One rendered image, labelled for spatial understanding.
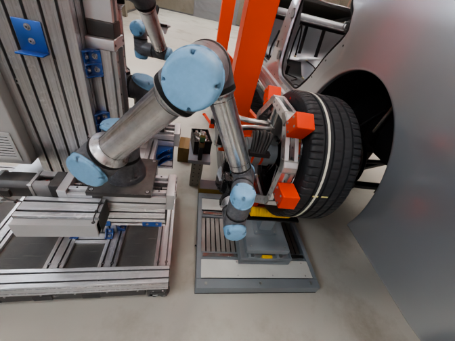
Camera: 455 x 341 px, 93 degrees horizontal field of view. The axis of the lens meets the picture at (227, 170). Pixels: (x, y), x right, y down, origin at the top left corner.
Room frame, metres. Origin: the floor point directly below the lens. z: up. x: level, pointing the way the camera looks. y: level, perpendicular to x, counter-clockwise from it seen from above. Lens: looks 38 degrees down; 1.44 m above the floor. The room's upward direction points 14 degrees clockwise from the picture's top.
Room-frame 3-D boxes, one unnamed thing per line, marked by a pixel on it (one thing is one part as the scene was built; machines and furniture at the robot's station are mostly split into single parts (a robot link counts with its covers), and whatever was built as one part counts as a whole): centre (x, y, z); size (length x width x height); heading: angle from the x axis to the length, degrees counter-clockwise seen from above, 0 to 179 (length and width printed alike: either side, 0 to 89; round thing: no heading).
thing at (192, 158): (1.50, 0.28, 0.44); 0.43 x 0.17 x 0.03; 14
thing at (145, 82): (1.09, 0.54, 0.98); 0.13 x 0.12 x 0.14; 92
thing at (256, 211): (0.90, -0.31, 0.51); 0.29 x 0.06 x 0.06; 104
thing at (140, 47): (1.35, 0.66, 1.12); 0.11 x 0.08 x 0.11; 92
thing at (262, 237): (1.03, -0.35, 0.32); 0.40 x 0.30 x 0.28; 14
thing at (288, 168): (0.99, -0.18, 0.85); 0.54 x 0.07 x 0.54; 14
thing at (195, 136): (1.48, 0.27, 0.51); 0.20 x 0.14 x 0.13; 23
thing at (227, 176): (0.63, -0.03, 0.86); 0.12 x 0.08 x 0.09; 14
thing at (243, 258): (1.06, -0.34, 0.13); 0.50 x 0.36 x 0.10; 14
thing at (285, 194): (0.69, -0.26, 0.85); 0.09 x 0.08 x 0.07; 14
